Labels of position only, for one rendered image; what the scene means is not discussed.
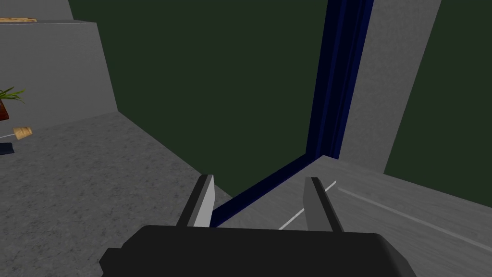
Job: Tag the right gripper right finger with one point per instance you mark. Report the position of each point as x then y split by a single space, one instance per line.
318 207

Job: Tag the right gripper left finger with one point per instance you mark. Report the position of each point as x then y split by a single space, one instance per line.
201 206

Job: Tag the tan cork-shaped object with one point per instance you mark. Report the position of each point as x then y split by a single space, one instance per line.
23 132

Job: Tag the dark blue flat object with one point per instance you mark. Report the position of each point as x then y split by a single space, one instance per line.
6 148

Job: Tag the potted green plant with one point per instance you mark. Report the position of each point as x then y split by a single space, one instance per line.
8 102

